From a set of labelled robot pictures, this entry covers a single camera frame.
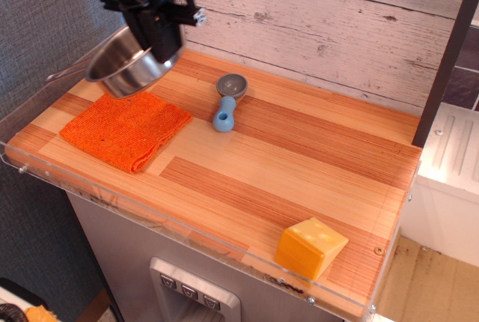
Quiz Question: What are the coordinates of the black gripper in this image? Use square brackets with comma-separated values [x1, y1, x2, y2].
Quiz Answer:
[100, 0, 207, 63]

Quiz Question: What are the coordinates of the silver pot with wire handle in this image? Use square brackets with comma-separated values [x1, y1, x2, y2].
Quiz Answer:
[46, 25, 183, 99]

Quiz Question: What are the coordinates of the orange cloth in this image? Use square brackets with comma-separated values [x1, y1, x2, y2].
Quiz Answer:
[60, 92, 192, 173]

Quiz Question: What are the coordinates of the clear acrylic table guard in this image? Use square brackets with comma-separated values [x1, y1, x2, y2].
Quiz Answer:
[1, 43, 419, 321]

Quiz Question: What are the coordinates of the yellow toy cheese wedge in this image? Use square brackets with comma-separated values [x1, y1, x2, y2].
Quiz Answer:
[275, 217, 349, 281]

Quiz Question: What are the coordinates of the silver dispenser panel with buttons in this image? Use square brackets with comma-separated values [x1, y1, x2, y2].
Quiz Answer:
[149, 258, 242, 321]

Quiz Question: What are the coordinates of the orange black object bottom left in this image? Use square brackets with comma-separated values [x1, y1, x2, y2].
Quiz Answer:
[1, 303, 58, 322]

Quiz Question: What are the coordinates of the grey scoop blue handle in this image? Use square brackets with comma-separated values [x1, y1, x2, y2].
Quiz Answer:
[213, 73, 248, 133]

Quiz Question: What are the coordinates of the dark right shelf post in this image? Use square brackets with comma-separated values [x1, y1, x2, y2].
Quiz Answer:
[412, 0, 478, 148]

